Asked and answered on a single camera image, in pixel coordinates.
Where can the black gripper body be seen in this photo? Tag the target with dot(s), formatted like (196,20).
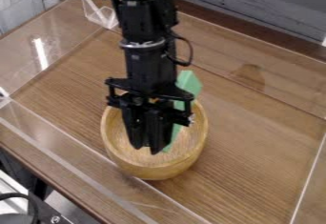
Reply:
(149,86)

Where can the clear acrylic tray wall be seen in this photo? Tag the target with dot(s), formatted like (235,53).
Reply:
(261,172)

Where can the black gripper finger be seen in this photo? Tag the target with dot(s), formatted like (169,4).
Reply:
(160,128)
(133,116)

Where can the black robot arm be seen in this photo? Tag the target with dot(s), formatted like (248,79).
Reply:
(148,21)

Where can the clear acrylic corner bracket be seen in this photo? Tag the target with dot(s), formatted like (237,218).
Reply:
(102,16)

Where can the black metal table frame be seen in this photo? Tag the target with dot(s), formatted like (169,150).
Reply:
(57,209)

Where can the green rectangular block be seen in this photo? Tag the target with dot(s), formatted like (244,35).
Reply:
(189,82)

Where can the brown wooden bowl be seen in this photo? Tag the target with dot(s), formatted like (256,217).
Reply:
(138,162)

